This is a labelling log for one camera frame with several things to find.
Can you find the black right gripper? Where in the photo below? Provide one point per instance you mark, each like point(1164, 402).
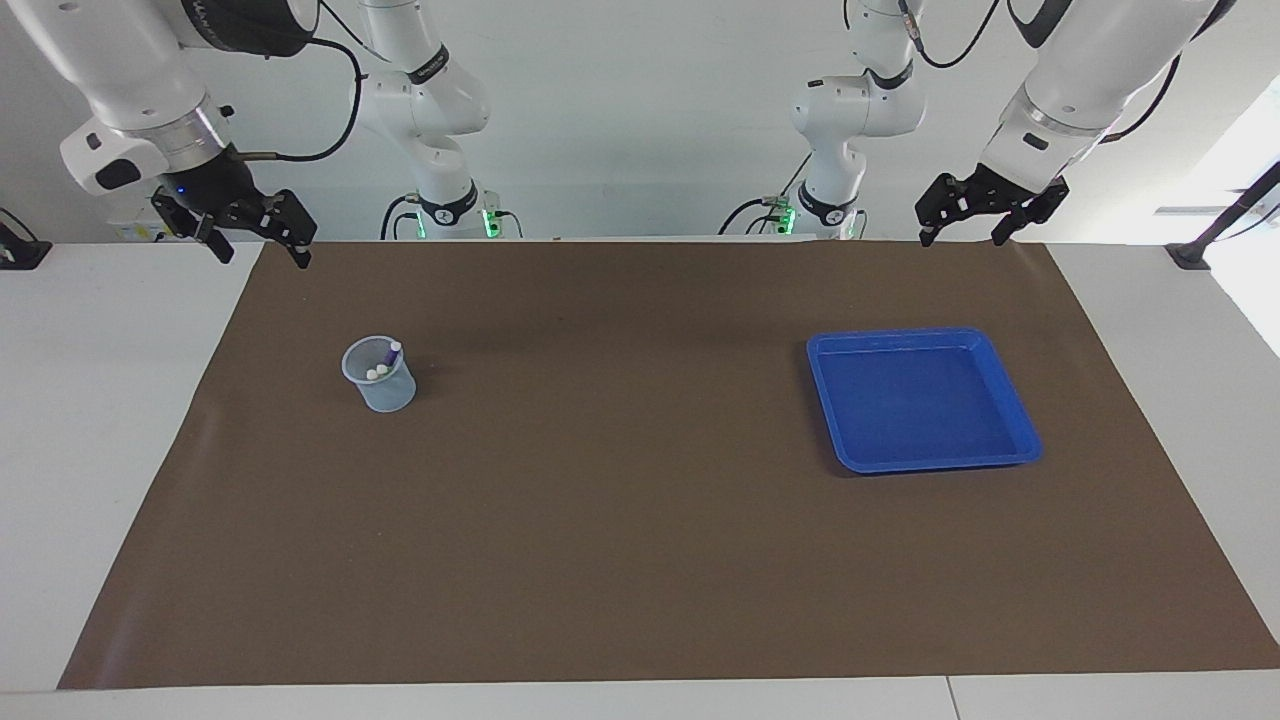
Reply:
point(215, 185)

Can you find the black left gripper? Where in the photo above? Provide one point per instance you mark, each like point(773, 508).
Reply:
point(1010, 188)

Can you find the purple pen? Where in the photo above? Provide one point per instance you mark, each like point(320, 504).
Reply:
point(390, 355)

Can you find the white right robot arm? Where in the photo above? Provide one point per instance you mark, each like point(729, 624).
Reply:
point(130, 60)

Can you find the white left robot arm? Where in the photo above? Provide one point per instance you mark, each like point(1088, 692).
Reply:
point(1090, 60)

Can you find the blue plastic tray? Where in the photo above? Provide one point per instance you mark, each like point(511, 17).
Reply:
point(920, 410)

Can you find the white power box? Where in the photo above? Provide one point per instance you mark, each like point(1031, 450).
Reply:
point(130, 228)

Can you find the green lit base connector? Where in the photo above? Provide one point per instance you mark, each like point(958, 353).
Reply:
point(491, 222)
point(786, 220)

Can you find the translucent plastic cup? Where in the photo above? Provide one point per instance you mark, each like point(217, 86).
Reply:
point(385, 395)

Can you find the black table clamp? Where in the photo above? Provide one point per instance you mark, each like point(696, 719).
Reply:
point(20, 250)

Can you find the brown table mat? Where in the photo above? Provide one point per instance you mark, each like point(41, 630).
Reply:
point(640, 500)

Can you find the black camera stand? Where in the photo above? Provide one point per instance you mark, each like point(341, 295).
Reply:
point(1215, 228)

